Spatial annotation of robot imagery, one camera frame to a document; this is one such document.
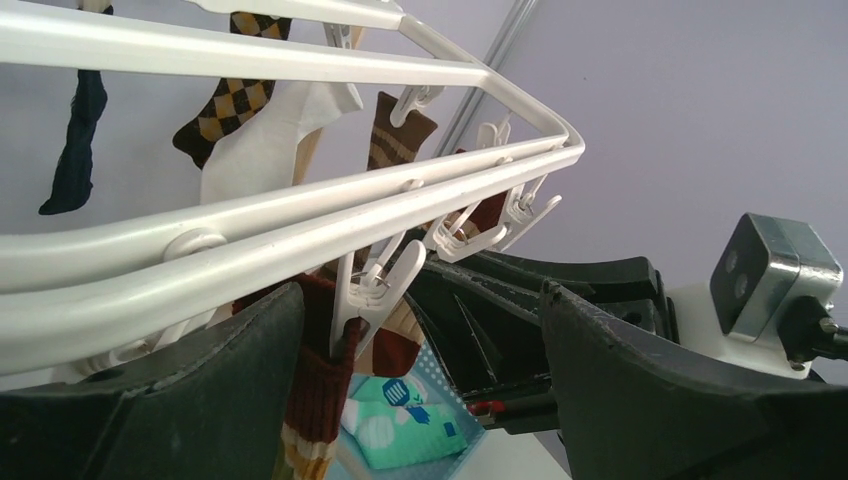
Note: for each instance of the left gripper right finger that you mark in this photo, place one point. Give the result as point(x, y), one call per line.
point(632, 405)

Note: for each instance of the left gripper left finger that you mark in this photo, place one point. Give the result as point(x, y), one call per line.
point(210, 406)

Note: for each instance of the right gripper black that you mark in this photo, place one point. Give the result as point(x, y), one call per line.
point(487, 337)

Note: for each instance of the green white sock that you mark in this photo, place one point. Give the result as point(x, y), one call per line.
point(395, 425)

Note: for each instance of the white plastic sock hanger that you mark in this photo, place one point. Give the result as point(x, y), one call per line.
point(70, 295)

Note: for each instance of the blue plastic basket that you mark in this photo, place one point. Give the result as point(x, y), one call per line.
point(350, 463)

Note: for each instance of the striped brown green sock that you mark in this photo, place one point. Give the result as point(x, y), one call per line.
point(390, 146)

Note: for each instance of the plain white sock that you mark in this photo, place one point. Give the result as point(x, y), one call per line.
point(261, 155)

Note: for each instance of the navy sock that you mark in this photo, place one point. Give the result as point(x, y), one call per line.
point(71, 185)

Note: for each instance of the dark argyle sock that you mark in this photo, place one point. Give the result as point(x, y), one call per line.
point(235, 100)

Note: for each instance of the right camera cable black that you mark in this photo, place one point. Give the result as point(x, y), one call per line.
point(807, 331)

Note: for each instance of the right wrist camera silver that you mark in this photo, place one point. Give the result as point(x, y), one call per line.
point(767, 264)

